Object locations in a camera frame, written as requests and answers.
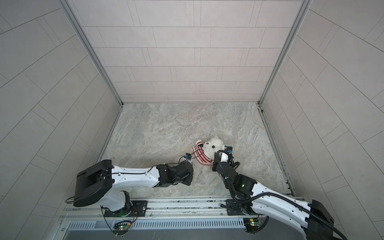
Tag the aluminium corner post right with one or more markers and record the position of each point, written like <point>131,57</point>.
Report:
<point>290,38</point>

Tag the right green circuit board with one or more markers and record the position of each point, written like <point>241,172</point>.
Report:
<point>251,225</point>

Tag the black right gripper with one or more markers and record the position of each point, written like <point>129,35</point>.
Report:
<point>214,168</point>

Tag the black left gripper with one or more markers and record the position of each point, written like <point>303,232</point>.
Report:
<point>189,179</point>

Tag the aluminium corner post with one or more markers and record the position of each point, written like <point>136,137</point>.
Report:
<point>290,38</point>
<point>88,47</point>

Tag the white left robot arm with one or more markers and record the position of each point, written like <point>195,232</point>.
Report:
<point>104,183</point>

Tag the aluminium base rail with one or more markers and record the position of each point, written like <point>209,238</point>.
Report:
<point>160,214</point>

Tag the green circuit board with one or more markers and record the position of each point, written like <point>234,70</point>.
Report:
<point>251,225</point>
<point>123,225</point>

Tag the red white striped shirt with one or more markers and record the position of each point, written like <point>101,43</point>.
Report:
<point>200,155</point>

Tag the aluminium corner post left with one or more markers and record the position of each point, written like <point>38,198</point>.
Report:
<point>88,47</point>

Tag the white plush teddy bear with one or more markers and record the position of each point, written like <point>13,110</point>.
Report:
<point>211,147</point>

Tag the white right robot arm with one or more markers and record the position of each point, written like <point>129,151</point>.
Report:
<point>312,219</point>

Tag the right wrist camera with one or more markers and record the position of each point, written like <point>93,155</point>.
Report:
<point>226,155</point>

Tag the left green circuit board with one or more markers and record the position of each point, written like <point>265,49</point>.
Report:
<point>123,225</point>

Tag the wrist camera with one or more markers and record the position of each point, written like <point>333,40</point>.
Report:
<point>188,157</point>
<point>226,155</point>

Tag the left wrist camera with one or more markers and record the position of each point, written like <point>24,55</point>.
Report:
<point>188,157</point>

